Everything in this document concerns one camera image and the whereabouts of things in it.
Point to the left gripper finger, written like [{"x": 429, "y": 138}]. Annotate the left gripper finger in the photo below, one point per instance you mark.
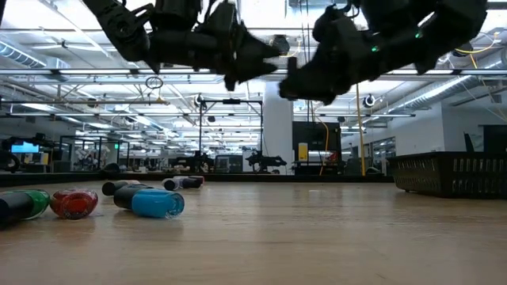
[
  {"x": 257, "y": 49},
  {"x": 253, "y": 71}
]

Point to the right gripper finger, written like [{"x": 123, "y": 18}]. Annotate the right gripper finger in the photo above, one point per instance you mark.
[
  {"x": 301, "y": 87},
  {"x": 292, "y": 65}
]

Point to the coral pink nail polish bottle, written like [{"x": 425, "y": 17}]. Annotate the coral pink nail polish bottle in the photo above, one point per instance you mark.
[{"x": 192, "y": 183}]

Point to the black slotted plastic basket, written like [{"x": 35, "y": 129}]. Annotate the black slotted plastic basket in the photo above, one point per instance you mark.
[{"x": 447, "y": 174}]

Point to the blue nail polish bottle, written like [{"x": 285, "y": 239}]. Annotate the blue nail polish bottle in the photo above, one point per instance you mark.
[{"x": 158, "y": 202}]

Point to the red nail polish bottle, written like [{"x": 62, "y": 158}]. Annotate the red nail polish bottle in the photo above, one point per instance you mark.
[{"x": 73, "y": 204}]

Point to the green nail polish bottle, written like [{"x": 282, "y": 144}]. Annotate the green nail polish bottle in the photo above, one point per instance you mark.
[{"x": 37, "y": 204}]

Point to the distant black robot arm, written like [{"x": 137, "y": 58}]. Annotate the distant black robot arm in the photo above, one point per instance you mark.
[
  {"x": 196, "y": 162},
  {"x": 263, "y": 161}
]

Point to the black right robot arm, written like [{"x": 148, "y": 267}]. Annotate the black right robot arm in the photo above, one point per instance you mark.
[{"x": 435, "y": 23}]

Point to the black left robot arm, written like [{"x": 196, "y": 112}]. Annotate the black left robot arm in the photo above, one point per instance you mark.
[{"x": 130, "y": 27}]

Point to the white square column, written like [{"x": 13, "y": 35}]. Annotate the white square column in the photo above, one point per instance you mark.
[{"x": 278, "y": 130}]

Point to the black cabinet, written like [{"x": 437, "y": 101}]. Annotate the black cabinet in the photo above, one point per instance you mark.
[{"x": 317, "y": 134}]

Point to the yellow sign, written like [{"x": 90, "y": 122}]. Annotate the yellow sign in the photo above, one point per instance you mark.
[{"x": 303, "y": 152}]

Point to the long overhead light bar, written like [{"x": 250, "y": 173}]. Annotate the long overhead light bar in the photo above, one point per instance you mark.
[{"x": 99, "y": 72}]

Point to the grey horizontal pipe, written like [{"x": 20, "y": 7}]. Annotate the grey horizontal pipe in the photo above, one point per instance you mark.
[{"x": 79, "y": 102}]

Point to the black chair backrest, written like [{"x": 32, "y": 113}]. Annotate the black chair backrest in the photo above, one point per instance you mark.
[{"x": 468, "y": 143}]

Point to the black monitor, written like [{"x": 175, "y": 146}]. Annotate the black monitor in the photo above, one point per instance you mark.
[{"x": 495, "y": 138}]

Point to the blue lit monitor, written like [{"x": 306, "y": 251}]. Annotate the blue lit monitor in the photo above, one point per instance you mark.
[{"x": 24, "y": 147}]

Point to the black stand frame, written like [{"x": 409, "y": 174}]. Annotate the black stand frame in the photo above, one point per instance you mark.
[{"x": 231, "y": 101}]

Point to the silver ventilation duct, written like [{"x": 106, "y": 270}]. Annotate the silver ventilation duct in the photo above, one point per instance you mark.
[
  {"x": 435, "y": 93},
  {"x": 20, "y": 55}
]

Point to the black aluminium table frame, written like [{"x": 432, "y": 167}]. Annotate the black aluminium table frame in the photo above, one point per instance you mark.
[{"x": 237, "y": 178}]

